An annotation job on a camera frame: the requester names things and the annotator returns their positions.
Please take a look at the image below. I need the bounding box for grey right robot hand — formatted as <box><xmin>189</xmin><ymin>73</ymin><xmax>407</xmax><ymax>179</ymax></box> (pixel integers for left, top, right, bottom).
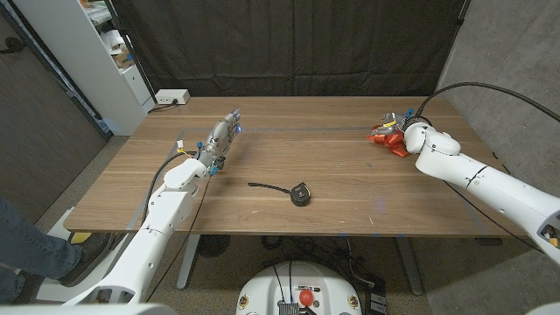
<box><xmin>370</xmin><ymin>111</ymin><xmax>415</xmax><ymax>137</ymax></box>

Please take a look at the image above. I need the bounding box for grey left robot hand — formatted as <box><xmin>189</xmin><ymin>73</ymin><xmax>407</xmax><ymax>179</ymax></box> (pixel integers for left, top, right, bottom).
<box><xmin>196</xmin><ymin>108</ymin><xmax>243</xmax><ymax>176</ymax></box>

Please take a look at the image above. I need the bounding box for red plastic object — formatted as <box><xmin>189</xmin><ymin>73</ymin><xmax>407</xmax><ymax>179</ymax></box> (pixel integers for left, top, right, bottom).
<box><xmin>366</xmin><ymin>125</ymin><xmax>410</xmax><ymax>158</ymax></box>

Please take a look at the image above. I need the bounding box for black measuring tape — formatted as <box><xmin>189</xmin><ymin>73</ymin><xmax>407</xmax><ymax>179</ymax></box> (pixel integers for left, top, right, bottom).
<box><xmin>248</xmin><ymin>181</ymin><xmax>312</xmax><ymax>207</ymax></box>

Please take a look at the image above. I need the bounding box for white power strip box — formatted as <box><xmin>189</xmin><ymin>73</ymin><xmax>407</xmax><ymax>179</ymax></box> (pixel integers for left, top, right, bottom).
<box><xmin>155</xmin><ymin>88</ymin><xmax>192</xmax><ymax>106</ymax></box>

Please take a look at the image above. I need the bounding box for round black floor object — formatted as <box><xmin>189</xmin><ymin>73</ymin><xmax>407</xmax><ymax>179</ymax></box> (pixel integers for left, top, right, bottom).
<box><xmin>196</xmin><ymin>234</ymin><xmax>232</xmax><ymax>258</ymax></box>

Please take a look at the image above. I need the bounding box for black curtain backdrop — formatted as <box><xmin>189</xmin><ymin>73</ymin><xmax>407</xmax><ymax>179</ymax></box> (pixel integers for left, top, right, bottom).
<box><xmin>107</xmin><ymin>0</ymin><xmax>472</xmax><ymax>98</ymax></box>

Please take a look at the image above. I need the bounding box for black backdrop stand pole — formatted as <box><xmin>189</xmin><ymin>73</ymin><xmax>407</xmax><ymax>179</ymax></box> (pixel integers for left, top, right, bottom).
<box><xmin>102</xmin><ymin>0</ymin><xmax>158</xmax><ymax>105</ymax></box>

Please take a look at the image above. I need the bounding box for small cardboard box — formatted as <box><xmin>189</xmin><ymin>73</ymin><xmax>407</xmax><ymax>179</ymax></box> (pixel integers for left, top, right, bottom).
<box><xmin>112</xmin><ymin>47</ymin><xmax>135</xmax><ymax>69</ymax></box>

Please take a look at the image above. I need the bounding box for grey table leg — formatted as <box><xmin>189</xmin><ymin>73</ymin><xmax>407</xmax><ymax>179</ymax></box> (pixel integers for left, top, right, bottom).
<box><xmin>176</xmin><ymin>234</ymin><xmax>202</xmax><ymax>291</ymax></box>
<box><xmin>395</xmin><ymin>237</ymin><xmax>424</xmax><ymax>297</ymax></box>

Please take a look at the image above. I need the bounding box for white shelf cabinet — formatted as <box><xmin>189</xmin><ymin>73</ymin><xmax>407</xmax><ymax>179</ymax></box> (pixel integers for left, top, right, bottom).
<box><xmin>12</xmin><ymin>0</ymin><xmax>157</xmax><ymax>137</ymax></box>

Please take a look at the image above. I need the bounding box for person's black shoe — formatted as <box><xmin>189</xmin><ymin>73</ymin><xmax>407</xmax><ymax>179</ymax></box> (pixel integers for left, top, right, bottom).
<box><xmin>59</xmin><ymin>232</ymin><xmax>116</xmax><ymax>288</ymax></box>

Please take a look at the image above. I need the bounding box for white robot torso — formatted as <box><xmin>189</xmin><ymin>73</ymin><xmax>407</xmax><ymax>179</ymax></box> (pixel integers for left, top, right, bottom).
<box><xmin>235</xmin><ymin>261</ymin><xmax>363</xmax><ymax>315</ymax></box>

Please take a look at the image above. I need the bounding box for black floor power strip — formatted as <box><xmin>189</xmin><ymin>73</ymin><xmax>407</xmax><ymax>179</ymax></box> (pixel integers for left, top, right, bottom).
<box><xmin>364</xmin><ymin>279</ymin><xmax>389</xmax><ymax>315</ymax></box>

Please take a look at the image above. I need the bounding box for person's leg in jeans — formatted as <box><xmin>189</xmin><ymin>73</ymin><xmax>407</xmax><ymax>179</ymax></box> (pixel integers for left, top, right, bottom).
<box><xmin>0</xmin><ymin>199</ymin><xmax>84</xmax><ymax>303</ymax></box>

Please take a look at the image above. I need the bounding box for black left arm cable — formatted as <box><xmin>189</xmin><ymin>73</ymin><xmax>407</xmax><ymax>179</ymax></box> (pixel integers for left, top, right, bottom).
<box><xmin>142</xmin><ymin>150</ymin><xmax>200</xmax><ymax>224</ymax></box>

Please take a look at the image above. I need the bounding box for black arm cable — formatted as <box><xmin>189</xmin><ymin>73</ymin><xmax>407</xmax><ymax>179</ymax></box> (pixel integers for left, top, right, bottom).
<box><xmin>414</xmin><ymin>81</ymin><xmax>560</xmax><ymax>123</ymax></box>
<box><xmin>142</xmin><ymin>150</ymin><xmax>200</xmax><ymax>224</ymax></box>

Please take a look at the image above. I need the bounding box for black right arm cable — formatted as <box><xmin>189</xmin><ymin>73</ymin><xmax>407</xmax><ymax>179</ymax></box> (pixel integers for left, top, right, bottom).
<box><xmin>414</xmin><ymin>81</ymin><xmax>560</xmax><ymax>123</ymax></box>

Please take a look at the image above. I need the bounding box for black door handle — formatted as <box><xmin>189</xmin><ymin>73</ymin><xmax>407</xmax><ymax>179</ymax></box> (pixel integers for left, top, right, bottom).
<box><xmin>0</xmin><ymin>36</ymin><xmax>26</xmax><ymax>55</ymax></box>

